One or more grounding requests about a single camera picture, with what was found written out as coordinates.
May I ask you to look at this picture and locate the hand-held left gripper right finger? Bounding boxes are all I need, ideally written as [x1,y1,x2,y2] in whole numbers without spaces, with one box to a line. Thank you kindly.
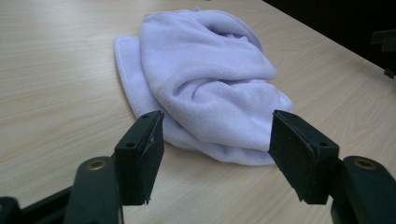
[267,109,341,205]

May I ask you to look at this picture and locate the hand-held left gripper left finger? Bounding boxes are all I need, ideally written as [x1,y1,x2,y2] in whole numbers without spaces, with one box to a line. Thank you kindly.
[114,109,165,206]

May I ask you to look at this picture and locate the black office chair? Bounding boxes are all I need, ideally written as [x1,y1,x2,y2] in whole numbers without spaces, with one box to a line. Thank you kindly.
[370,29,396,79]

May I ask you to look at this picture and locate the lilac microfibre towel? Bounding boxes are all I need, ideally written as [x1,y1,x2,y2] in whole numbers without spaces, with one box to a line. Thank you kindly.
[113,7,294,167]

